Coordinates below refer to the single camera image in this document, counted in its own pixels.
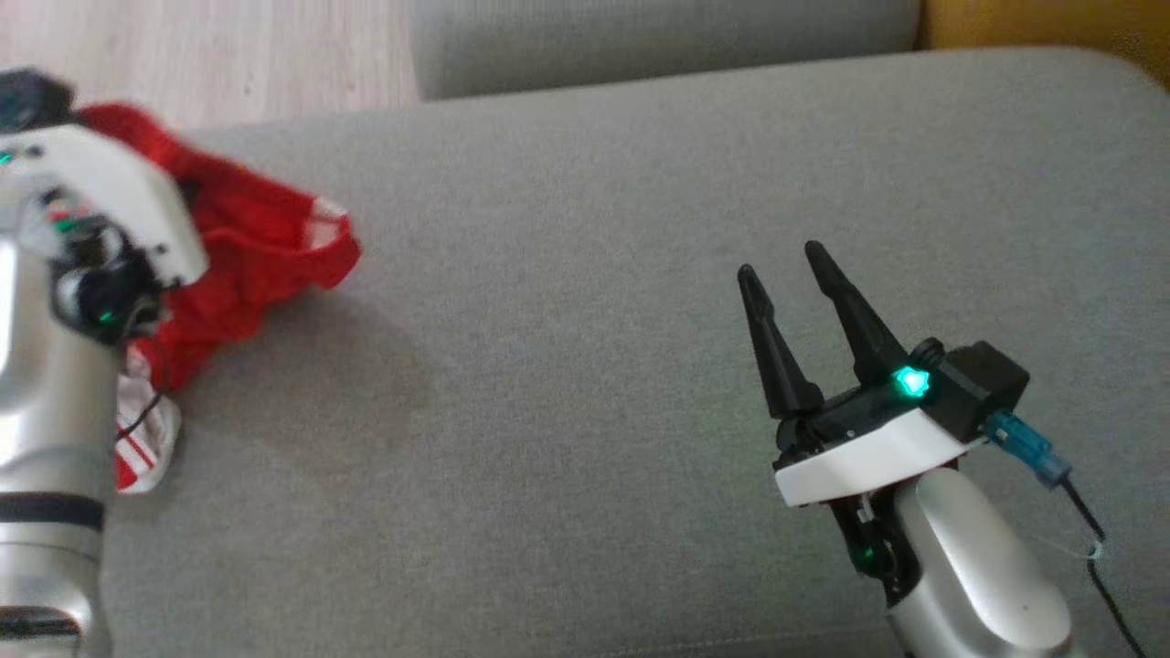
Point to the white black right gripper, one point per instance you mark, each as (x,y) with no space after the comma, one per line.
(868,457)

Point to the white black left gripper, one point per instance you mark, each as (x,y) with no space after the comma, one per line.
(119,183)

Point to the red shorts with white trim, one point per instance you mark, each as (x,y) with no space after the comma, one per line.
(256,247)

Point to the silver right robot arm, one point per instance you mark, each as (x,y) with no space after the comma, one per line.
(978,567)

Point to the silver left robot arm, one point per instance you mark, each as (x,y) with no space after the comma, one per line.
(41,411)

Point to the long grey sofa seat cushion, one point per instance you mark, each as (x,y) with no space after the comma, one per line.
(658,41)

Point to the yellow sofa back cushion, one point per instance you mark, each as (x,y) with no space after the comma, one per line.
(1051,27)

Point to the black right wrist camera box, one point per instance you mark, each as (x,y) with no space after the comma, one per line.
(983,384)

